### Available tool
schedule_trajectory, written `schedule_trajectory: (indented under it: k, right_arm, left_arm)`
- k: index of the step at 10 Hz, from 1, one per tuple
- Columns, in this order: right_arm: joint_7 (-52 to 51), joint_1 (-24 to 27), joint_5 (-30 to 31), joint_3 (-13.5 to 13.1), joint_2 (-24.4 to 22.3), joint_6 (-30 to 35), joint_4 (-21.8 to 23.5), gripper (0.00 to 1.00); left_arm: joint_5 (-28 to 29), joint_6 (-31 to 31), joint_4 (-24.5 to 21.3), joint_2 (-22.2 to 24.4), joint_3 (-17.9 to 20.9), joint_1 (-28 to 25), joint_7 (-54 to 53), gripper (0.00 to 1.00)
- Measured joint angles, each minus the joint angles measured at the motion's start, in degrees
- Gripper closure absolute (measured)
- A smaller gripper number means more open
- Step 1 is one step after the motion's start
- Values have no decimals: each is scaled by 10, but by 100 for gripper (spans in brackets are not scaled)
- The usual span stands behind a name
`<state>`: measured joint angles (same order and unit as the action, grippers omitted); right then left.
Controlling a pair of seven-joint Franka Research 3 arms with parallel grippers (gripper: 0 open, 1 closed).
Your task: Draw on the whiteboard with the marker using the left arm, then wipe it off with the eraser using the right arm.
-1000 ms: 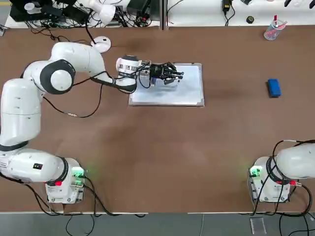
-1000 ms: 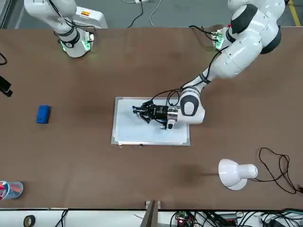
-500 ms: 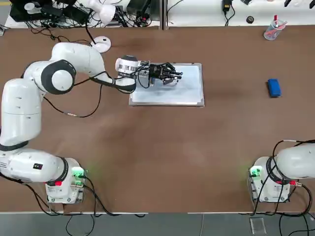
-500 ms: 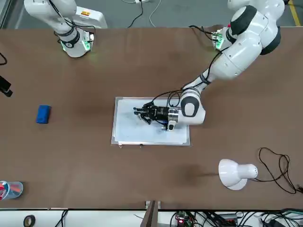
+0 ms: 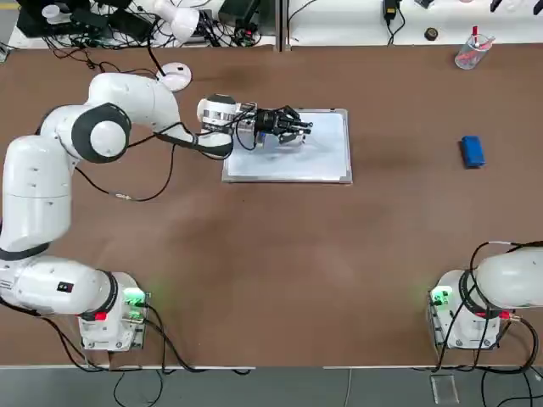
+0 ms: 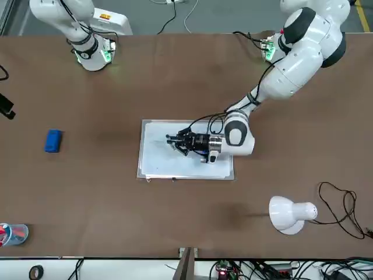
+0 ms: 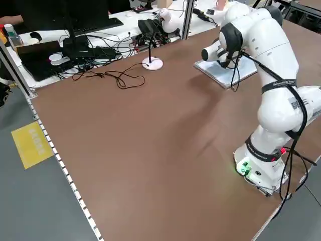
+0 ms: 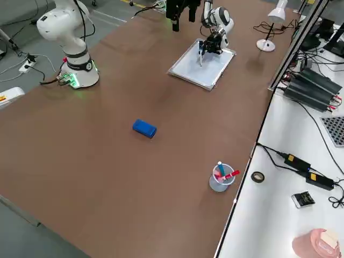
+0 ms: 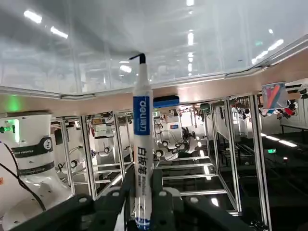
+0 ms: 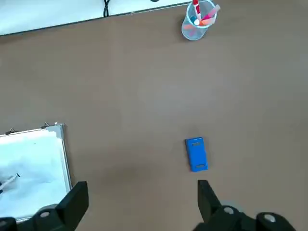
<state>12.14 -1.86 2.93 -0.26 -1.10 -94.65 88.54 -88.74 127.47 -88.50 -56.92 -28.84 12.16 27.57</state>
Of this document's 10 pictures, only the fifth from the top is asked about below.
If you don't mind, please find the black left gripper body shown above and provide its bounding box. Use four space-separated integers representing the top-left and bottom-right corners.
254 109 284 137

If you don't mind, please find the blue whiteboard eraser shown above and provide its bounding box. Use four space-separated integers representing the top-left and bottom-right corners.
460 135 487 170

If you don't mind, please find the silver framed whiteboard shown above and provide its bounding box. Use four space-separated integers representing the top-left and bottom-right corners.
220 107 354 186

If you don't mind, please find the white desk lamp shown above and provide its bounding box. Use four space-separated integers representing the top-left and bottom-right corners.
146 0 201 92

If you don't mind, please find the clear plastic pen cup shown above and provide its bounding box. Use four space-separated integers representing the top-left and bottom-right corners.
454 36 489 70

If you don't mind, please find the black laptop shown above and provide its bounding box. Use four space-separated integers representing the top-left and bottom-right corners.
16 0 86 37

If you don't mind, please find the metal floor hatch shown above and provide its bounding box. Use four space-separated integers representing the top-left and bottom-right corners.
430 375 460 404

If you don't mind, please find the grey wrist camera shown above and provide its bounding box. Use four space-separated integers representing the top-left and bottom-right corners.
236 120 275 150

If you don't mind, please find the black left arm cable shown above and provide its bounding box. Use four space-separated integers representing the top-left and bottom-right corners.
74 122 235 203

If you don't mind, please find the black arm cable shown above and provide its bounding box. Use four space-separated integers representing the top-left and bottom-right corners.
460 240 543 323
74 122 235 203

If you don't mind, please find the aluminium frame post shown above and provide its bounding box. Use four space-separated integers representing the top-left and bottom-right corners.
275 0 292 53

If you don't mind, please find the black lamp cable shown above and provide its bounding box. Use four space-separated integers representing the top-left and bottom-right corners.
53 44 159 82

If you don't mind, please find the black base cable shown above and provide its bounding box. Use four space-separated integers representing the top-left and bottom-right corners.
436 315 543 407
143 303 252 376

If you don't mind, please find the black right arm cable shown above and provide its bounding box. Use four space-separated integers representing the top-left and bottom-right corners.
460 240 543 323

